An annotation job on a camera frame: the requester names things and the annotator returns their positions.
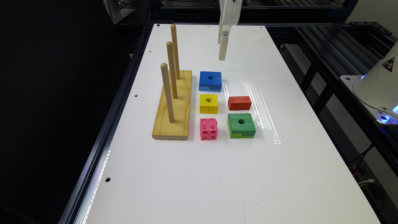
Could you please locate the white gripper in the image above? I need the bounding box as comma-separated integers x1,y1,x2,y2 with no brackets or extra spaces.
218,0,243,60

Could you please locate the blue block with hole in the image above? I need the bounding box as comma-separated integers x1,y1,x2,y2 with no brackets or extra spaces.
199,71,222,92

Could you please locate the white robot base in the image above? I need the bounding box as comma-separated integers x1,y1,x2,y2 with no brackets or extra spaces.
340,44,398,126

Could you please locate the yellow block with hole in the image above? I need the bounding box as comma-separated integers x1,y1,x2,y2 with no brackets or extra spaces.
200,94,218,114

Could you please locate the red rectangular block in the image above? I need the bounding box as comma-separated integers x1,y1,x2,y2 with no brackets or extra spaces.
228,96,252,111

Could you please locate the green block with hole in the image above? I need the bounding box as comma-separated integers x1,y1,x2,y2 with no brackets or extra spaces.
227,113,256,139

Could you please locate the rear wooden peg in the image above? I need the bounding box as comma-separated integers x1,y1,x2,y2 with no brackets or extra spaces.
170,24,180,80

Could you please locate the wooden peg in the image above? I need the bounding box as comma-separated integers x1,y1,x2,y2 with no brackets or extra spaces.
167,41,178,99
170,24,180,80
160,63,175,123

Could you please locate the middle wooden peg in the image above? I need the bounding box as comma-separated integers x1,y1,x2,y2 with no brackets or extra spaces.
167,41,178,99

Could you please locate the front wooden peg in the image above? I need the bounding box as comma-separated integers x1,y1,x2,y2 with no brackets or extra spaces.
160,63,175,123

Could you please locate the pink studded cube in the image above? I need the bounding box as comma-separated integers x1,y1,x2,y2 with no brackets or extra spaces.
200,118,218,141

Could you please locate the wooden peg base board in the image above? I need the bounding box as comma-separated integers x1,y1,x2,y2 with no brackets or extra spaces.
152,70,192,140

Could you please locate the white object top left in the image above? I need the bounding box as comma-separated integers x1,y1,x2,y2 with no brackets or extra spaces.
103,0,135,24

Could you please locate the black aluminium frame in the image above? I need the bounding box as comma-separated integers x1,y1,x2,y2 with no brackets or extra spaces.
267,21,398,178

